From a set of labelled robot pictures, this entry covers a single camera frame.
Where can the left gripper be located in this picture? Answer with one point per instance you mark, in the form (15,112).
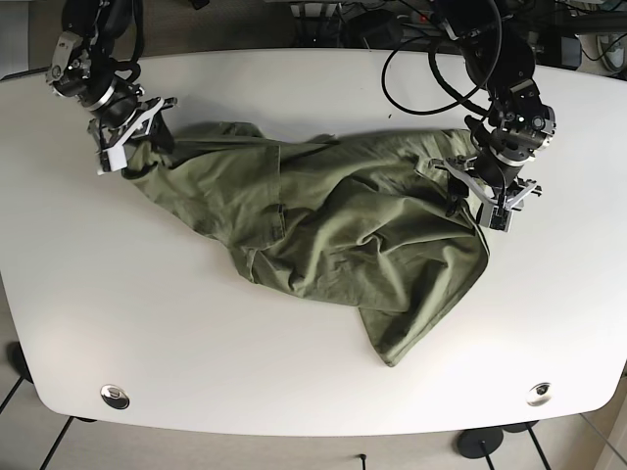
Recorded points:
(497,203)

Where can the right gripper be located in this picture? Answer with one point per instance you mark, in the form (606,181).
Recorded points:
(145,123)

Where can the olive green T-shirt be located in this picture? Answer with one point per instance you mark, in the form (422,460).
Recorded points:
(363,220)

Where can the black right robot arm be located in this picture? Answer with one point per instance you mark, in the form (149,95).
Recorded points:
(96,61)

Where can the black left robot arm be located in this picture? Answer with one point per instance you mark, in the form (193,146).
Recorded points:
(517,124)

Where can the grey multi-socket box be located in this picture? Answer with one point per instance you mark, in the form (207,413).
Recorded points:
(378,29)

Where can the right silver table grommet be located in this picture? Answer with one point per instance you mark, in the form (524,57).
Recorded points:
(539,394)

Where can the silver table grommet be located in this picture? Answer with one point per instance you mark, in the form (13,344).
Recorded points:
(115,397)
(539,394)

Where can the black round stand base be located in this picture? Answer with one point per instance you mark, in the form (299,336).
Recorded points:
(480,442)

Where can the left silver table grommet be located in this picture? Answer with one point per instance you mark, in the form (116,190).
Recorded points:
(115,397)

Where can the left black table leg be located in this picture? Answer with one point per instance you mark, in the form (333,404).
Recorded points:
(54,447)

